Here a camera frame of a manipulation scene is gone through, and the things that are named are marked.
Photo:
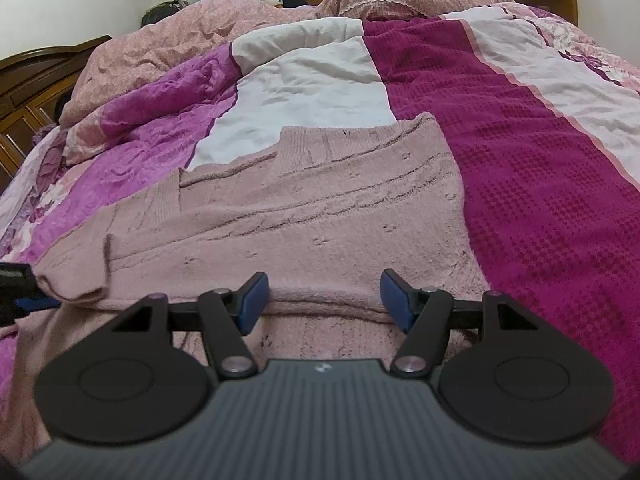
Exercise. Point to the pink lace trimmed pillow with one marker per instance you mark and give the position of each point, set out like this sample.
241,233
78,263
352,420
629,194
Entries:
400,0

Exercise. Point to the dark wooden headboard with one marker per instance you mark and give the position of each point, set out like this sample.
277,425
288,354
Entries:
30,85

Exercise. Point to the pink wrinkled quilt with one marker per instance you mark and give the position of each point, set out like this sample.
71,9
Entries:
165,50

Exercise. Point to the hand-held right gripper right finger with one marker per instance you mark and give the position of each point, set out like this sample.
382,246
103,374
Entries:
397,302

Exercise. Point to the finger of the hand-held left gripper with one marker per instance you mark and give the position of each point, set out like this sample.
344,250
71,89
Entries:
37,304

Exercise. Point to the magenta white patchwork quilt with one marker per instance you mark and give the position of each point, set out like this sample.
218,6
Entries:
525,160

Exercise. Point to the black fuzzy object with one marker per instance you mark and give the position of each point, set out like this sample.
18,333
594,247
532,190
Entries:
160,12

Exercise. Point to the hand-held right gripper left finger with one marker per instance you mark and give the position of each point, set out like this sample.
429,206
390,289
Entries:
252,305

